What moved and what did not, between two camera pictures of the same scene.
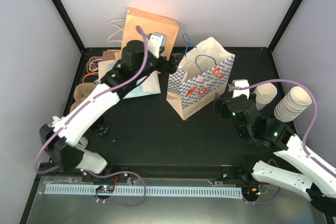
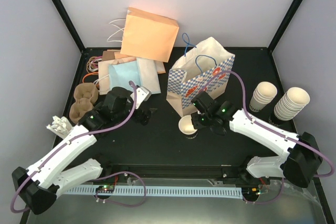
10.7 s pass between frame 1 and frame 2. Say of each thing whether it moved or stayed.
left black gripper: moved
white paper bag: stayed
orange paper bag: stayed
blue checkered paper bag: stayed
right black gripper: moved
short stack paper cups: stayed
